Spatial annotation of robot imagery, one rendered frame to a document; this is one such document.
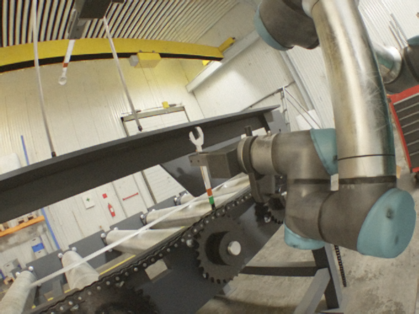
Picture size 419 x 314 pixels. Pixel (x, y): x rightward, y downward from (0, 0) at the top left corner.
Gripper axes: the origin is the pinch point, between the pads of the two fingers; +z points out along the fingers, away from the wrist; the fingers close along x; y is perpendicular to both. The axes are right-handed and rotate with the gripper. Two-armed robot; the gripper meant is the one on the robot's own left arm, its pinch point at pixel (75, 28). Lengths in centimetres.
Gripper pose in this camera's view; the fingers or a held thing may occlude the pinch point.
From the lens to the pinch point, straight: 51.7
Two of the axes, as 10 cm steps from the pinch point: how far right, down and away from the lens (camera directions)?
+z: -6.4, 2.9, 7.1
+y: 6.6, -2.7, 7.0
